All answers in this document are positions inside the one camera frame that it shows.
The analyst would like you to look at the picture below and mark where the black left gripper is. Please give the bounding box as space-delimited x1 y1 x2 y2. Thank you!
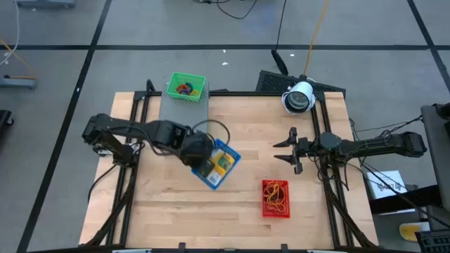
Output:
179 131 217 179

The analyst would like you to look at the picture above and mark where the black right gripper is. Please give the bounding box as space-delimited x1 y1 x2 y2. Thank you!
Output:
273 126 343 175

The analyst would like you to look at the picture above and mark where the blue plastic basket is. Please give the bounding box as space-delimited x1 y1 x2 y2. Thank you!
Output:
191 138 243 192

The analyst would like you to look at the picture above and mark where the orange rubber band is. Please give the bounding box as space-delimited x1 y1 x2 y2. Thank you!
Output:
263 182 282 198

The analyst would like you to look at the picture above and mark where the red plastic basket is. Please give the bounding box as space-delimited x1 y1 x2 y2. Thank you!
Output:
261 179 292 219

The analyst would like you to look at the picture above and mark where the yellow rubber band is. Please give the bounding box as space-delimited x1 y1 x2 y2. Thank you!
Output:
266 196 286 214

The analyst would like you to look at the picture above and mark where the green plastic basket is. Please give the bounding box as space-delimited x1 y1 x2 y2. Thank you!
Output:
165 72 207 103

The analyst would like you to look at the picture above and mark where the grey perforated metal shelf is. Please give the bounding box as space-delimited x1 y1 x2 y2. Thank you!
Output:
158 81 211 136

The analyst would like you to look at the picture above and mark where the black perforated floor panel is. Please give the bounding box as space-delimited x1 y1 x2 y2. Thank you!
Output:
255 70 347 99

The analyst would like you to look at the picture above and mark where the white printed paper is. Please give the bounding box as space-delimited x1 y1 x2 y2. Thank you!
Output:
366 169 409 200

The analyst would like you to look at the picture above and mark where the black low bench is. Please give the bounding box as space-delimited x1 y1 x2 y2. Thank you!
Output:
368 185 444 216

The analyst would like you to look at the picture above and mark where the yellow object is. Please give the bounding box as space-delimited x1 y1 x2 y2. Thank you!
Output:
398 221 432 243

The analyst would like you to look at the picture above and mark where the black plastic crate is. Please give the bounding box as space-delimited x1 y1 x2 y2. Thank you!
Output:
415 229 450 253

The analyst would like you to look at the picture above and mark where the black floor object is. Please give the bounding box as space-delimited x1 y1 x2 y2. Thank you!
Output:
0 109 15 129

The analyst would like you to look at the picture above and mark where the grey metal floor base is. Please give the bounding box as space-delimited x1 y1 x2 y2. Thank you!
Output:
0 74 38 90
15 0 77 9

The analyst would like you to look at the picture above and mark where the white dome camera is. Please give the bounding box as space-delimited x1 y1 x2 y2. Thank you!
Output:
281 81 317 116

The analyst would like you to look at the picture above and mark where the black aluminium rig frame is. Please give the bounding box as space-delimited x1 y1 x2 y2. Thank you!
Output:
79 79 379 249

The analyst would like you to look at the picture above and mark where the black hanging cable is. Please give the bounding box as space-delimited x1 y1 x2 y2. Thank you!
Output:
271 0 291 77

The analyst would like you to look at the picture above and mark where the yellow hanging cable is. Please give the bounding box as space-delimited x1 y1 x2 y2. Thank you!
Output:
302 0 332 77

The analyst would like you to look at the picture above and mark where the orange floor cable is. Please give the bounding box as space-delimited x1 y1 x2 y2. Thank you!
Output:
0 37 37 77

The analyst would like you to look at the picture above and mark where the white floor cable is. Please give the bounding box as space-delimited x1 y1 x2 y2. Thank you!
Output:
0 0 20 67

